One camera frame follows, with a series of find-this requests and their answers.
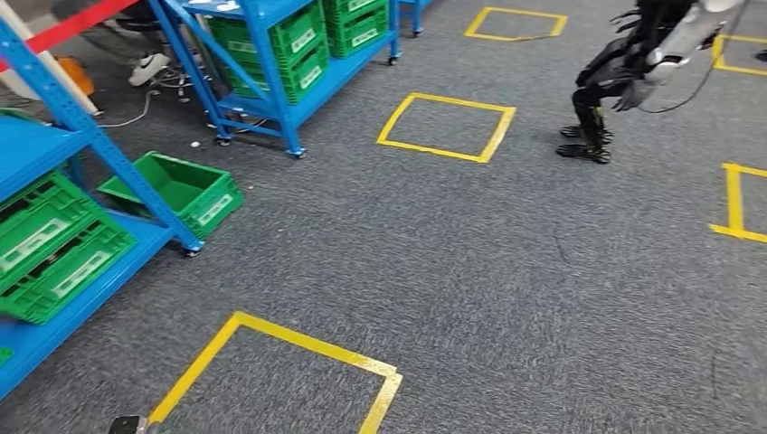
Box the green plastic open bin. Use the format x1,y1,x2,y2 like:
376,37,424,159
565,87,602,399
97,150,246,242

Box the orange plastic object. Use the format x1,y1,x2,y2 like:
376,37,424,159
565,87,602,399
56,56,96,97

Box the red barrier belt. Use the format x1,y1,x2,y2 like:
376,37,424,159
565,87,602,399
0,0,140,74

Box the black humanoid's grey hand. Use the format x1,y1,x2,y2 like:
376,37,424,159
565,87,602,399
611,79,658,114

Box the black humanoid robot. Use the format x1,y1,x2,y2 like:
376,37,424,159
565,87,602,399
554,0,720,165

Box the blue metal shelf rack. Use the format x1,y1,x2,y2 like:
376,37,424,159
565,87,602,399
0,16,206,401
395,0,434,38
147,0,402,160

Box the person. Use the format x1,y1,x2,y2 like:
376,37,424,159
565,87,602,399
51,0,175,88

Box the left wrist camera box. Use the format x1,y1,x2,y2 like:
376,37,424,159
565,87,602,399
108,414,149,434

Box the yellow floor tape square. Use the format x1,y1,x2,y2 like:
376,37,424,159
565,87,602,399
145,310,404,434

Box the white floor cable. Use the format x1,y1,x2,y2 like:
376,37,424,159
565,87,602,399
99,88,162,130

